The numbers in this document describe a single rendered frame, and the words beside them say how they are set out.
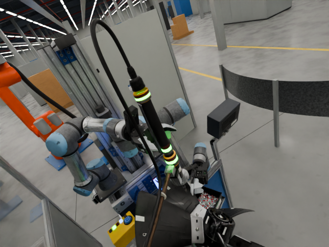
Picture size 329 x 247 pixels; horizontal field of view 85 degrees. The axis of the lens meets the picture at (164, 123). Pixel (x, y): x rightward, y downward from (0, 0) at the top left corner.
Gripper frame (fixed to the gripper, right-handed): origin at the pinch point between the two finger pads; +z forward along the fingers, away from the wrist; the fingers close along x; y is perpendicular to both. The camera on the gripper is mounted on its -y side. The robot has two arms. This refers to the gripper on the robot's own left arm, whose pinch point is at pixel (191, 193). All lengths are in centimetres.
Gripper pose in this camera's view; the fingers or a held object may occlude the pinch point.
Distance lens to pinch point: 99.0
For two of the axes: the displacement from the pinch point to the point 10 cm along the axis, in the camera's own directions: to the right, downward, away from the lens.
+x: 2.4, 8.0, 5.5
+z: -2.2, 6.0, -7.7
